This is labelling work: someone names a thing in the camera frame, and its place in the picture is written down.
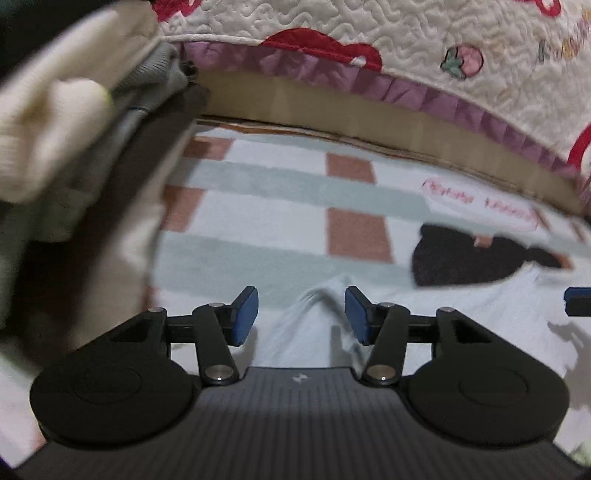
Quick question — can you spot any white terry cloth garment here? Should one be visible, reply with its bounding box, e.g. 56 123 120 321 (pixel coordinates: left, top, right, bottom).
253 266 590 411

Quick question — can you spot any checkered cartoon monkey rug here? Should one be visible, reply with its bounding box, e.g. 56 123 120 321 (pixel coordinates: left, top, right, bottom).
1 125 590 466

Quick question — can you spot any white quilt red bear print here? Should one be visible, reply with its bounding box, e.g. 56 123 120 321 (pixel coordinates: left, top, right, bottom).
152 0 590 178

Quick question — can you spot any grey folded garments stack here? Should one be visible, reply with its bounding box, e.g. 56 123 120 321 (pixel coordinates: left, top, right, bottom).
0 43 213 365

